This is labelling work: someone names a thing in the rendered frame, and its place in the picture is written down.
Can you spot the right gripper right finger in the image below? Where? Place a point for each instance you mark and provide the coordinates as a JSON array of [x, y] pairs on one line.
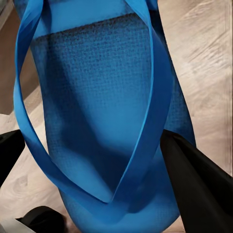
[[203, 191]]

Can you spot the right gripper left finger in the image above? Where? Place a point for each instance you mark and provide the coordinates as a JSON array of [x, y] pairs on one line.
[[12, 145]]

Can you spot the sandal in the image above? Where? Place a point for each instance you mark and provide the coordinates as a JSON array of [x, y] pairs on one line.
[[109, 89]]

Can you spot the bed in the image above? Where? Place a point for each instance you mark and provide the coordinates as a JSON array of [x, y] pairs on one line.
[[29, 80]]

